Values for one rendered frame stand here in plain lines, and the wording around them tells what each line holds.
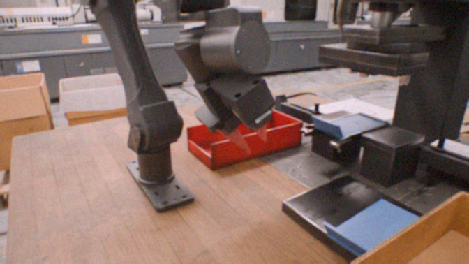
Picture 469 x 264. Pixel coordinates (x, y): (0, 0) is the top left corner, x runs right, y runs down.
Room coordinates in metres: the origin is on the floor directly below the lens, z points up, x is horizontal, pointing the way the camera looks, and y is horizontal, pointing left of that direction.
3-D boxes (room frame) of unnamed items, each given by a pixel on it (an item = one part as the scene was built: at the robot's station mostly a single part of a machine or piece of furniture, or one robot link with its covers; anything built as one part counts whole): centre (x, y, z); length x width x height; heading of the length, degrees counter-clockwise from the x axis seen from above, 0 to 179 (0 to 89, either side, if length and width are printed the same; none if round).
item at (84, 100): (2.61, 1.22, 0.40); 0.69 x 0.60 x 0.50; 29
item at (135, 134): (0.53, 0.15, 1.00); 0.09 x 0.06 x 0.06; 134
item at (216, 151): (0.69, -0.02, 0.93); 0.25 x 0.12 x 0.06; 123
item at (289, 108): (0.77, -0.17, 0.95); 0.15 x 0.03 x 0.10; 33
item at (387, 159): (0.62, -0.26, 0.94); 0.20 x 0.10 x 0.07; 33
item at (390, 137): (0.62, -0.26, 0.98); 0.20 x 0.10 x 0.01; 33
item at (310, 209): (0.41, -0.18, 0.91); 0.17 x 0.16 x 0.02; 33
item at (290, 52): (7.39, -2.19, 0.49); 5.51 x 1.02 x 0.97; 120
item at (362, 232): (0.36, -0.19, 0.93); 0.15 x 0.07 x 0.03; 127
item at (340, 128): (0.61, -0.23, 1.00); 0.15 x 0.07 x 0.03; 123
